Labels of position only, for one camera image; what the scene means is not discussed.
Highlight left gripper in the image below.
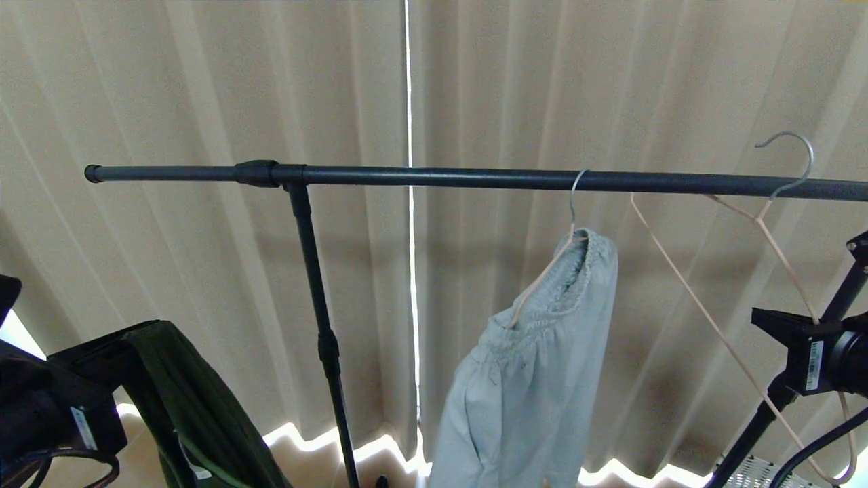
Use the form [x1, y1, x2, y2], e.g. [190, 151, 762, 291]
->
[0, 320, 159, 463]

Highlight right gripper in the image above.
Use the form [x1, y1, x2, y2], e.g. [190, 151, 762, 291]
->
[751, 307, 868, 400]

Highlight green shirt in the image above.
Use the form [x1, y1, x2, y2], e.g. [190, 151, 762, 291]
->
[122, 320, 294, 488]

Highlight pink clothes hanger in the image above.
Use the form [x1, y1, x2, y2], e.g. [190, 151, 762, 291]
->
[507, 169, 591, 331]
[629, 131, 859, 486]

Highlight pale grey shorts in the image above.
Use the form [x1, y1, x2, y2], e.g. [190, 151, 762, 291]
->
[428, 228, 620, 488]

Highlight white laundry basket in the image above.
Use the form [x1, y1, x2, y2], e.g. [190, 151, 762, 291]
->
[717, 455, 823, 488]

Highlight black clothes rack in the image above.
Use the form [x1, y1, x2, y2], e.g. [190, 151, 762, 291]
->
[84, 159, 868, 488]

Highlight beige curtain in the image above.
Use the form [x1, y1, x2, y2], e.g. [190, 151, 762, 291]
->
[0, 0, 868, 476]

